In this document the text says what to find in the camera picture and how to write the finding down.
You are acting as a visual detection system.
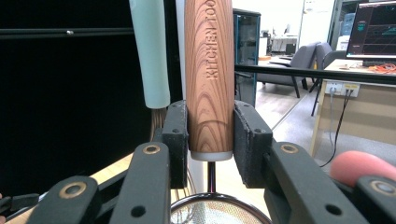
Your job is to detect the orange cables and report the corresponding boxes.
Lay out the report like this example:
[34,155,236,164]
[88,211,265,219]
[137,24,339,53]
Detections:
[368,63,396,75]

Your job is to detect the whisk with teal handle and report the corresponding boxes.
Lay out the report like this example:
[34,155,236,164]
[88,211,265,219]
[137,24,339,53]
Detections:
[129,0,198,218]

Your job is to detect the black metal rail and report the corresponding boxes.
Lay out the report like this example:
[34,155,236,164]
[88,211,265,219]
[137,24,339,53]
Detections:
[0,27,135,40]
[234,63,396,86]

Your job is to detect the light wooden desk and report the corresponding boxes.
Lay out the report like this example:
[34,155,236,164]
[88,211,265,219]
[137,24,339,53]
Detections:
[309,59,396,158]

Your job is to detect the grey armchair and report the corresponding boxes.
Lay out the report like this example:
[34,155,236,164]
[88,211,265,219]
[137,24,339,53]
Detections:
[309,42,348,118]
[256,41,321,99]

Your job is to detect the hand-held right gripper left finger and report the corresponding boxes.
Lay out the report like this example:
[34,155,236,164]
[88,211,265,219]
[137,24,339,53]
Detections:
[161,99,190,189]

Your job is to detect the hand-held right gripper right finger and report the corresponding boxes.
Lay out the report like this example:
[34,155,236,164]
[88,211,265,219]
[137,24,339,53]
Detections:
[233,99,275,189]

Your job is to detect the wooden-handled mesh strainer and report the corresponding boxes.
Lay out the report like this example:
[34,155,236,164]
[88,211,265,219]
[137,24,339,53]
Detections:
[169,0,273,224]

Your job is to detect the computer monitor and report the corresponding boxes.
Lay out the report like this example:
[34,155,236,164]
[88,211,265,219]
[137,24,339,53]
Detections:
[346,0,396,61]

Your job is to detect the black power cable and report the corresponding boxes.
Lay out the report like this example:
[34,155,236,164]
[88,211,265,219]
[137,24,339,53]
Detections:
[319,90,355,168]

